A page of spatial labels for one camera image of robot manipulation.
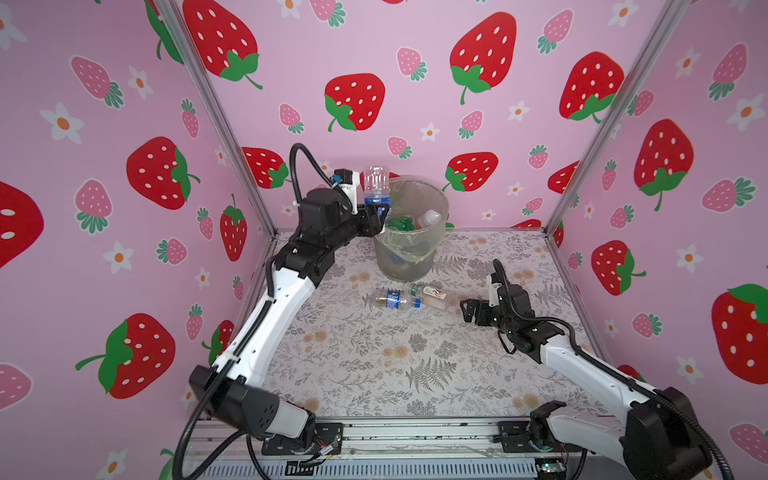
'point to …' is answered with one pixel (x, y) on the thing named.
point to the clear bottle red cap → (430, 218)
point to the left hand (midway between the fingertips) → (382, 201)
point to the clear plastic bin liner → (407, 247)
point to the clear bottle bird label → (430, 297)
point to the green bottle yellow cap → (404, 224)
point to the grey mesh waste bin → (414, 229)
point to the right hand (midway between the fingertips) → (473, 302)
